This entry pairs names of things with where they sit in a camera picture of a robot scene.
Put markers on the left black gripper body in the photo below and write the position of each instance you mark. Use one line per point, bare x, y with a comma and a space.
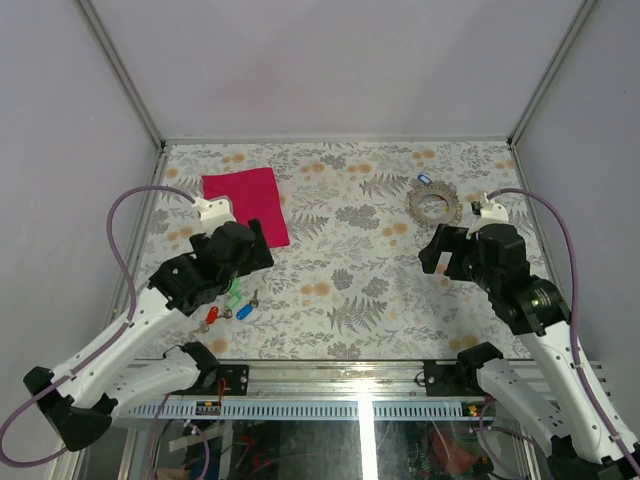
203, 241

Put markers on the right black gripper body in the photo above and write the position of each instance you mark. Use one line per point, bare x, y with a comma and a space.
480, 273

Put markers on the green tag key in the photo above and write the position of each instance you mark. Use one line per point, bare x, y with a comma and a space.
234, 296

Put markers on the red tag key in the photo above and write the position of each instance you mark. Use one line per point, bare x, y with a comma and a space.
212, 316

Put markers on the blue tag key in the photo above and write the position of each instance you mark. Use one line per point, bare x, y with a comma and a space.
425, 179
249, 307

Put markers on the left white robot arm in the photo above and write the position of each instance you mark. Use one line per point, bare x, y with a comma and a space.
81, 397

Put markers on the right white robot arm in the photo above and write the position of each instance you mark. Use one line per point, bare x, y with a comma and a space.
578, 430

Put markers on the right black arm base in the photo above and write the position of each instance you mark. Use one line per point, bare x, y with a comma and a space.
450, 378

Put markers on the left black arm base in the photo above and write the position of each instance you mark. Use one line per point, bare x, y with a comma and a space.
226, 380

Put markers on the red cloth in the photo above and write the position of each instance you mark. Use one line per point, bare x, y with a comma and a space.
254, 194

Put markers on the floral table mat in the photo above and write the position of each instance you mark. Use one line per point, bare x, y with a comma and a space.
350, 285

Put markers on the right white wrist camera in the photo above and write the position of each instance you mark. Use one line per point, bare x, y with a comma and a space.
487, 212

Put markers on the aluminium front rail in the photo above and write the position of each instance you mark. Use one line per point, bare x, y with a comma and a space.
317, 390

